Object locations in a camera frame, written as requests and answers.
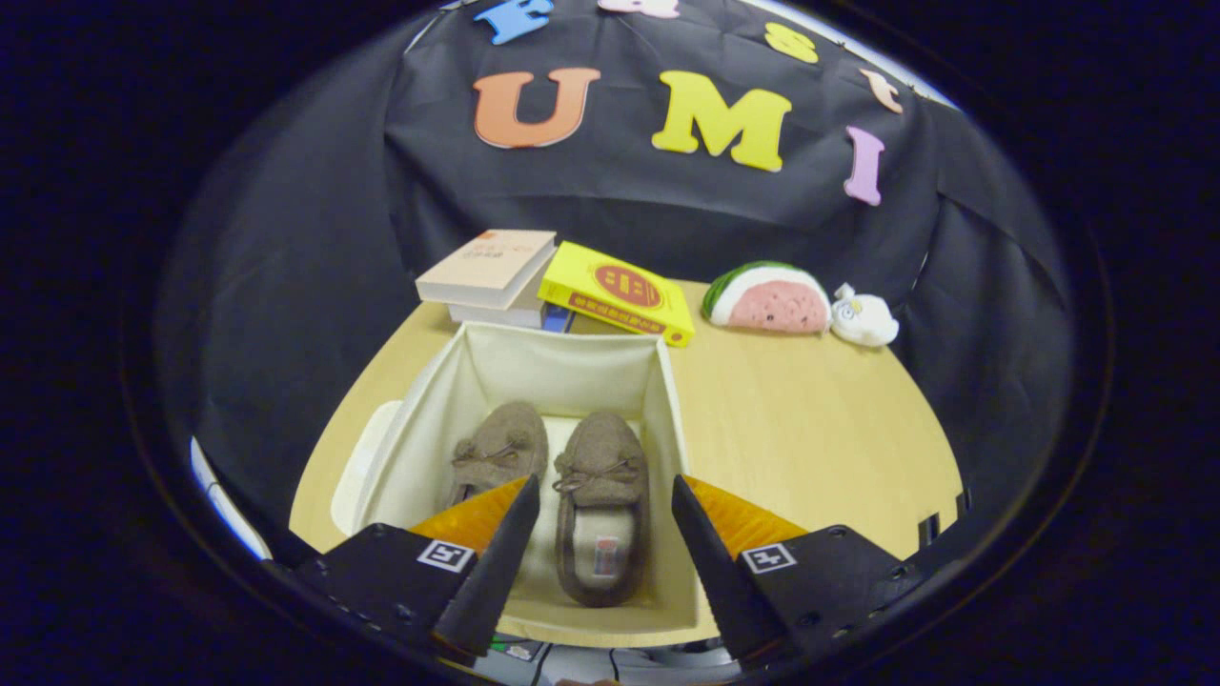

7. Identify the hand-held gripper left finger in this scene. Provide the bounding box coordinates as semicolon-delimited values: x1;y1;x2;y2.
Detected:
295;474;541;666

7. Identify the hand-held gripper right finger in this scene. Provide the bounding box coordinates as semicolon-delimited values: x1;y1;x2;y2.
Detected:
671;474;924;663

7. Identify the brown shoe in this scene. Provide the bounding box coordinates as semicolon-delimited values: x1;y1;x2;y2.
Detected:
446;400;551;511
553;410;653;609

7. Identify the cream fabric storage box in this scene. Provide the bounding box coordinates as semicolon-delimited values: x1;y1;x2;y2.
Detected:
353;321;721;649

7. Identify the white book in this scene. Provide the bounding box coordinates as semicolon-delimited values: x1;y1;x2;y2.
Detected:
448;272;549;330

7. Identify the watermelon slice plush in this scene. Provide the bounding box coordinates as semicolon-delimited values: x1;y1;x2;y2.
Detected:
701;261;833;334

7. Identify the white plush toy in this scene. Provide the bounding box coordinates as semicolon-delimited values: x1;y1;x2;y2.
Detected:
829;282;900;348

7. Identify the beige book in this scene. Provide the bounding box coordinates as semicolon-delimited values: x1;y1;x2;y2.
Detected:
415;229;559;311

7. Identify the yellow book with red circle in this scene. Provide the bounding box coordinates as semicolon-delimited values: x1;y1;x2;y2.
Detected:
537;241;697;349

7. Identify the black backdrop cloth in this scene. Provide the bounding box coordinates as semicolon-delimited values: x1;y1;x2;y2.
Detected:
157;0;1073;563

